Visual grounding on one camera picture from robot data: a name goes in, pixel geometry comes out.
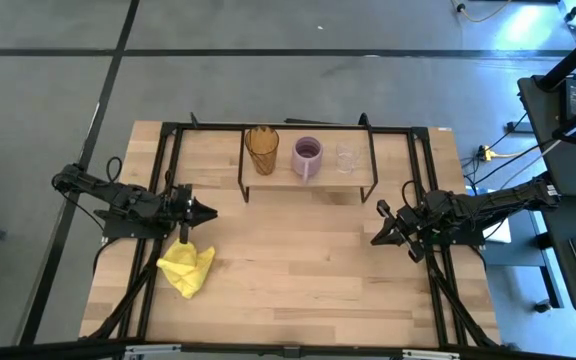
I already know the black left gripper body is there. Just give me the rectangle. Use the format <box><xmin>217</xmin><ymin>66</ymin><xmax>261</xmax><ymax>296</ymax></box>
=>
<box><xmin>170</xmin><ymin>183</ymin><xmax>197</xmax><ymax>246</ymax></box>

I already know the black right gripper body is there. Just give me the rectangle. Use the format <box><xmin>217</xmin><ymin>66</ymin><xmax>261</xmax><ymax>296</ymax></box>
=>
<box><xmin>376</xmin><ymin>199</ymin><xmax>433</xmax><ymax>264</ymax></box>

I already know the amber faceted glass tumbler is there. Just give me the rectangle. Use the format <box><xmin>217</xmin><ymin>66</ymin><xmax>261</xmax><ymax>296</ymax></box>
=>
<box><xmin>244</xmin><ymin>125</ymin><xmax>281</xmax><ymax>177</ymax></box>

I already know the clear glass mug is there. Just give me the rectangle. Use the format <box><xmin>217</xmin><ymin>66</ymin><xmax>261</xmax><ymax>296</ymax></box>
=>
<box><xmin>335</xmin><ymin>142</ymin><xmax>361</xmax><ymax>175</ymax></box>

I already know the pink ribbed ceramic mug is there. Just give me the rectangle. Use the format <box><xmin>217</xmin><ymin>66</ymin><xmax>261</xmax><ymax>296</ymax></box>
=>
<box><xmin>290</xmin><ymin>136</ymin><xmax>324</xmax><ymax>186</ymax></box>

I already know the yellow cloth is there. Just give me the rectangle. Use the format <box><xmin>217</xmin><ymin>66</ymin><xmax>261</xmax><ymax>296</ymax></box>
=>
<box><xmin>156</xmin><ymin>238</ymin><xmax>217</xmax><ymax>300</ymax></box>

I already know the white paper sheet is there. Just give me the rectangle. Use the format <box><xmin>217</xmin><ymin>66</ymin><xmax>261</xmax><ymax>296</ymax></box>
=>
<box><xmin>482</xmin><ymin>218</ymin><xmax>513</xmax><ymax>245</ymax></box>

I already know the black desk with keyboard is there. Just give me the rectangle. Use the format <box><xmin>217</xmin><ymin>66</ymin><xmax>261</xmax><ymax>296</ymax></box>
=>
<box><xmin>537</xmin><ymin>194</ymin><xmax>576</xmax><ymax>315</ymax></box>

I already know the black rig crossbar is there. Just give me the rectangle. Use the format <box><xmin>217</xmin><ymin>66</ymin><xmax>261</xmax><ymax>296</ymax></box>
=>
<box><xmin>0</xmin><ymin>337</ymin><xmax>576</xmax><ymax>360</ymax></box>

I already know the black rig pole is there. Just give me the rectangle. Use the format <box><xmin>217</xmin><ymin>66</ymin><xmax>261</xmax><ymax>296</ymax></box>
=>
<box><xmin>537</xmin><ymin>19</ymin><xmax>576</xmax><ymax>93</ymax></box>

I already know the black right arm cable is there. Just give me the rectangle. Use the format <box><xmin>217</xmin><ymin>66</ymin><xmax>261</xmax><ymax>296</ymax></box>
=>
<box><xmin>400</xmin><ymin>179</ymin><xmax>418</xmax><ymax>208</ymax></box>

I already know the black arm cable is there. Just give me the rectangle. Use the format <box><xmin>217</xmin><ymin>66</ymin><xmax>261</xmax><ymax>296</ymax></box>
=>
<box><xmin>104</xmin><ymin>156</ymin><xmax>125</xmax><ymax>184</ymax></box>
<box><xmin>400</xmin><ymin>179</ymin><xmax>418</xmax><ymax>208</ymax></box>

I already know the black aluminium table frame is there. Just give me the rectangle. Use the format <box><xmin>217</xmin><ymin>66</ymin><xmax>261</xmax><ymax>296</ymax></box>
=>
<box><xmin>80</xmin><ymin>112</ymin><xmax>502</xmax><ymax>351</ymax></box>

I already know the wooden shelf with black frame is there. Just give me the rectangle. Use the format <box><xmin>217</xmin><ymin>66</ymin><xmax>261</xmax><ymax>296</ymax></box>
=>
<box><xmin>237</xmin><ymin>127</ymin><xmax>380</xmax><ymax>204</ymax></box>

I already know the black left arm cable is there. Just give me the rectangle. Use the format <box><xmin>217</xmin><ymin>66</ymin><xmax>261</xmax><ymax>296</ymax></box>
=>
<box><xmin>104</xmin><ymin>156</ymin><xmax>125</xmax><ymax>184</ymax></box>

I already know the yellow floor cable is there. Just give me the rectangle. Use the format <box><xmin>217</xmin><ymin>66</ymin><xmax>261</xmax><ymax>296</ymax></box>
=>
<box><xmin>450</xmin><ymin>0</ymin><xmax>512</xmax><ymax>24</ymax></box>

